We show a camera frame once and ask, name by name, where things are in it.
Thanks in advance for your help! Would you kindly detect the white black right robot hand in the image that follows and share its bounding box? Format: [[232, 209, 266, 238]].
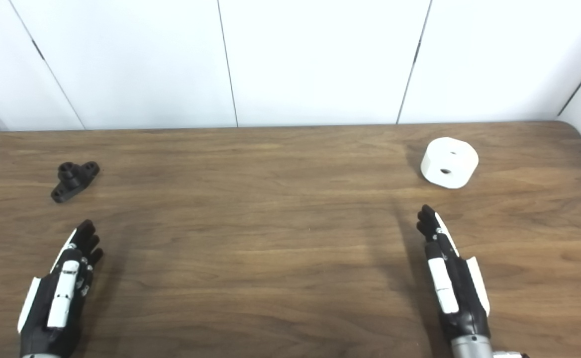
[[416, 204, 492, 344]]

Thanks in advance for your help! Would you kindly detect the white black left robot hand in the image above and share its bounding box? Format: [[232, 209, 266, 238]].
[[17, 219, 104, 358]]

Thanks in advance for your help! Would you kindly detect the black flanged holder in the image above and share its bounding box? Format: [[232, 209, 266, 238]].
[[50, 161, 100, 203]]

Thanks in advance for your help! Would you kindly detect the round white piece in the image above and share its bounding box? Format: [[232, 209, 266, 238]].
[[420, 137, 479, 189]]

